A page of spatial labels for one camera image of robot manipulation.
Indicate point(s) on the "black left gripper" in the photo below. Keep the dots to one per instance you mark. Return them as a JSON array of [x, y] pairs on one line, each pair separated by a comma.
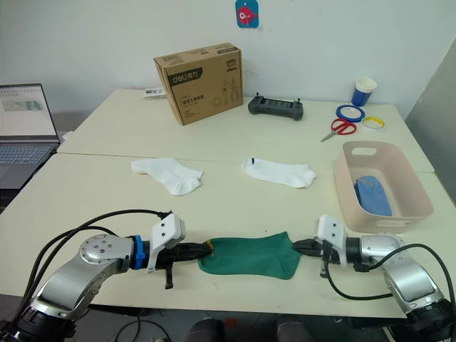
[[174, 254]]

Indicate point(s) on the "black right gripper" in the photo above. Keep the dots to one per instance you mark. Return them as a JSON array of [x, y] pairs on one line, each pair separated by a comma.
[[320, 249]]

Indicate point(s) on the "green sock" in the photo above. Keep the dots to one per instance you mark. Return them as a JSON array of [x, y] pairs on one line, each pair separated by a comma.
[[249, 256]]

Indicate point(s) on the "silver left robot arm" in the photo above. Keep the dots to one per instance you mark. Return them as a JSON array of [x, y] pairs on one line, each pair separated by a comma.
[[71, 278]]

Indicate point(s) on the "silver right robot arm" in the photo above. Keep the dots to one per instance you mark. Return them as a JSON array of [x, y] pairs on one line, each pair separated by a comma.
[[406, 274]]

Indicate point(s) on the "pink plastic container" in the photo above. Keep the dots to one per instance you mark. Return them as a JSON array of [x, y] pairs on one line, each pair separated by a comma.
[[417, 192]]

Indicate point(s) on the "white sock with blue mark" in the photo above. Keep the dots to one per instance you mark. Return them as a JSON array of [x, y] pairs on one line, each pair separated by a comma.
[[278, 174]]

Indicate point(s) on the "dark rounded shape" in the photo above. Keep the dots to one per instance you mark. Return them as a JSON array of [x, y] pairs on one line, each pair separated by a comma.
[[208, 331], [294, 331]]

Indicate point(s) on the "plain white sock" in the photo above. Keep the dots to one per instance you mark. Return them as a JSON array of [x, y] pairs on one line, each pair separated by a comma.
[[167, 174]]

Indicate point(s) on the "blue tape roll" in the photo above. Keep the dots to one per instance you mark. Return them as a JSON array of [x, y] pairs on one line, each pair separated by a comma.
[[337, 111]]

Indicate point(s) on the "black handheld controller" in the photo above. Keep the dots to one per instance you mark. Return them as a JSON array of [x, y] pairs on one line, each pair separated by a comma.
[[274, 107]]

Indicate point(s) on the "yellow tape roll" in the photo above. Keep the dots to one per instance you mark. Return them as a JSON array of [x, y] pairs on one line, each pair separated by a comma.
[[384, 124]]

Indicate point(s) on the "brown cardboard box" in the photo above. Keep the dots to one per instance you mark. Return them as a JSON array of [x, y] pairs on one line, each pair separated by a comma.
[[203, 89]]

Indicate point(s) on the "blue paper cup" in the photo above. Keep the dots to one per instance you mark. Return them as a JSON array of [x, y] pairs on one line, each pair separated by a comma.
[[362, 94]]

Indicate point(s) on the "small white packet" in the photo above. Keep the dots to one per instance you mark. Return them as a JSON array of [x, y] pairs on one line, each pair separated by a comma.
[[153, 92]]

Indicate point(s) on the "grey panel board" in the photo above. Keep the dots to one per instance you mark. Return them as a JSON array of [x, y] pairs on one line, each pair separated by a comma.
[[438, 142]]

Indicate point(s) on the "grey laptop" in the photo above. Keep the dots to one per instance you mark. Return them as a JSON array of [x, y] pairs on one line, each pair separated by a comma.
[[21, 156]]

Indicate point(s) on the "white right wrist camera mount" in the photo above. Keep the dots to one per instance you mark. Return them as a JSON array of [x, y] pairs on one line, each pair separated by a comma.
[[333, 228]]

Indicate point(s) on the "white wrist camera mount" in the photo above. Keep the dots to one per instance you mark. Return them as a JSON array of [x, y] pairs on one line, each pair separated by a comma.
[[333, 228], [167, 228]]

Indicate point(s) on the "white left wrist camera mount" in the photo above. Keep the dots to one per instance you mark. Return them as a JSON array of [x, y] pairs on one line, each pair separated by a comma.
[[167, 228]]

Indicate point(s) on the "blue wall sticker red fish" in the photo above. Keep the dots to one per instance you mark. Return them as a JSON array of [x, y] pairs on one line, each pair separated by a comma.
[[246, 14]]

